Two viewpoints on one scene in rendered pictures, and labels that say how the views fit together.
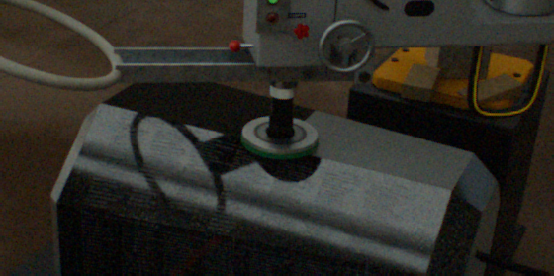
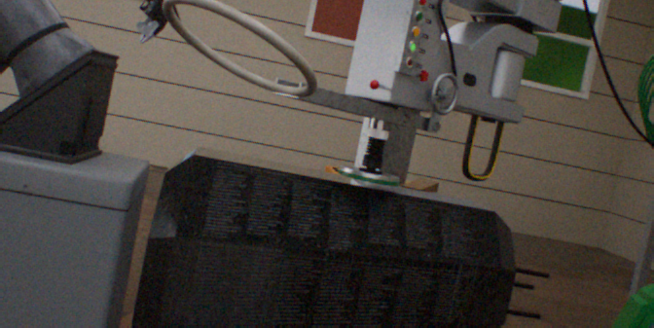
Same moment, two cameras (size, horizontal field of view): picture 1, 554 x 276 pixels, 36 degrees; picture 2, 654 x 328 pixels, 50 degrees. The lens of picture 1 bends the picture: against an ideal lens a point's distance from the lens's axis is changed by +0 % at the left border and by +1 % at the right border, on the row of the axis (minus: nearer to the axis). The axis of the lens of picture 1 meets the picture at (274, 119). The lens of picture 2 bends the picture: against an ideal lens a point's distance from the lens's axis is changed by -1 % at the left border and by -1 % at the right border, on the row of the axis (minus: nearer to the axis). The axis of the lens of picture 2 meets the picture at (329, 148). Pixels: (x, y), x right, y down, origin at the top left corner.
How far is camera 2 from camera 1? 1.72 m
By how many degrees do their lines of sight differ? 39
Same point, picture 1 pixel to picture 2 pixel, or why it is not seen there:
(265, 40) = (399, 80)
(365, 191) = (439, 214)
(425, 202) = (482, 219)
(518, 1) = (505, 90)
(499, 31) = (498, 107)
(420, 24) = (468, 91)
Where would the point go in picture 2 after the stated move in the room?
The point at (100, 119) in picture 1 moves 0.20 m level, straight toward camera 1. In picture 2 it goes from (198, 166) to (233, 179)
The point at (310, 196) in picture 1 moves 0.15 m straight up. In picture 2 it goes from (401, 220) to (410, 177)
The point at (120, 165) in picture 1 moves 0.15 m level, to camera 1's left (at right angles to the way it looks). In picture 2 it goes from (230, 203) to (186, 199)
